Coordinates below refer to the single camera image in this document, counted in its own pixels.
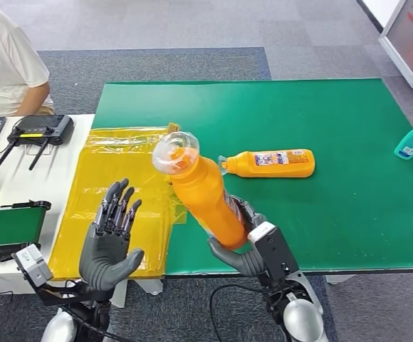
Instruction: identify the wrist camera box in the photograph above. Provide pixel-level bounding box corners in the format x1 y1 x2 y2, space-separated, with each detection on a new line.
11 244 54 288
248 222 300 284

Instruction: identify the white side table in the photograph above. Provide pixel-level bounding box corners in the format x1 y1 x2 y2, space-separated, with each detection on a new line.
0 114 165 309

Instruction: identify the green tray with black frame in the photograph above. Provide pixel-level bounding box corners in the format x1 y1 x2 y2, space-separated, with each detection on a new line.
0 200 51 264

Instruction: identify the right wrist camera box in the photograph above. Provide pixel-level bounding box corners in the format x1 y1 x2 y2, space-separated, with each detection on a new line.
248 222 300 284

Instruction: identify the yellow plastic sheet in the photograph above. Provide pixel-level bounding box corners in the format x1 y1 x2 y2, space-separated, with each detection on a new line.
48 123 188 280

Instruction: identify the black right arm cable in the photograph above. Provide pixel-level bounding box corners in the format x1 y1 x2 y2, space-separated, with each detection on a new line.
209 283 282 342

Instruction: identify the orange detergent bottle clear cap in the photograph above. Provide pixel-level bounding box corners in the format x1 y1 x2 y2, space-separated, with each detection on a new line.
217 149 316 179
152 131 249 250

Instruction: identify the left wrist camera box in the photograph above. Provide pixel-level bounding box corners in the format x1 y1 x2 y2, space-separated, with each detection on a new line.
11 244 54 288

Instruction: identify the person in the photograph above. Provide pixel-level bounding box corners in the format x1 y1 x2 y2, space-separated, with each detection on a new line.
0 0 55 119

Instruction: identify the red and white display stand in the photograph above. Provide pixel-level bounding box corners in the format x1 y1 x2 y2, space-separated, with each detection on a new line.
378 0 413 90

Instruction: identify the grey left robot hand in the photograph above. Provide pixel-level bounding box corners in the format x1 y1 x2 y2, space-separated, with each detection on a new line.
79 178 145 292

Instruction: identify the black remote controller with antennas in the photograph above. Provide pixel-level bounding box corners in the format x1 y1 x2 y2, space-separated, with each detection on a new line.
0 114 75 172

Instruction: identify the green table mat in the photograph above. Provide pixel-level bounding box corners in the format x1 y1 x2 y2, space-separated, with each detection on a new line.
91 78 413 277

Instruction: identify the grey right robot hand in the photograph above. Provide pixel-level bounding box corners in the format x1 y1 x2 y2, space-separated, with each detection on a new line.
207 193 268 279

